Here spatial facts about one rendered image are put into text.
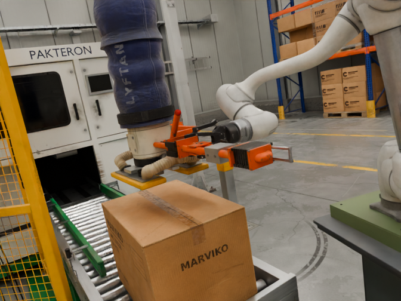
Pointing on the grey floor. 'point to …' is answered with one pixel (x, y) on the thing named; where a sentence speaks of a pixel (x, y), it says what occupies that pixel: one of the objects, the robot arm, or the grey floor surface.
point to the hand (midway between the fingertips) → (186, 146)
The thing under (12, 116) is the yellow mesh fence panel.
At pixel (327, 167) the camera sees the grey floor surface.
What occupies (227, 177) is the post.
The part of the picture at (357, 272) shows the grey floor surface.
